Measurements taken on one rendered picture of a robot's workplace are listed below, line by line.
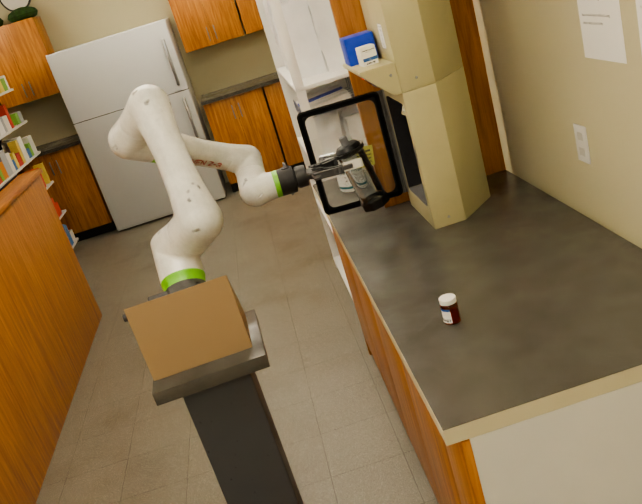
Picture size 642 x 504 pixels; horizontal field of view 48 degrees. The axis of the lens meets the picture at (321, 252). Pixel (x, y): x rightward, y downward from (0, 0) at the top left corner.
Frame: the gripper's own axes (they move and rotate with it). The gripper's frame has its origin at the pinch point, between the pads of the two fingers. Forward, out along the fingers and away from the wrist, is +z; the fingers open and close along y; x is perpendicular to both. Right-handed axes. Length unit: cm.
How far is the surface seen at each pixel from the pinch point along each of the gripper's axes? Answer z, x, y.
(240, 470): -62, 65, -58
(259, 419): -52, 50, -57
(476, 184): 38.4, 19.0, -6.8
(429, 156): 22.6, 2.2, -15.1
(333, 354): -24, 121, 97
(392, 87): 15.9, -22.5, -15.1
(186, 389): -67, 31, -64
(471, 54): 54, -19, 22
